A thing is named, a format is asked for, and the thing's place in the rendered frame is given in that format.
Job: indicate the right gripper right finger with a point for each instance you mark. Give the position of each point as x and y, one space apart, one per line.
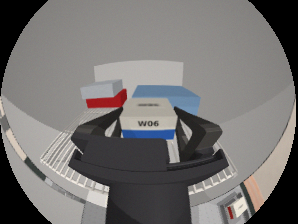
204 134

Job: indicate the grey rectangular block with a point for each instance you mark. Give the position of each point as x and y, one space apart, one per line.
98 90

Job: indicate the light blue flat block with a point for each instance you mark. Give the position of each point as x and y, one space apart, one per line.
193 110
178 96

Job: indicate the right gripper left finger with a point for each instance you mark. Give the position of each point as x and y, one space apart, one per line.
98 126

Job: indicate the white cardboard cryo box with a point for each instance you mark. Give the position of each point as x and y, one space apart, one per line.
239 206

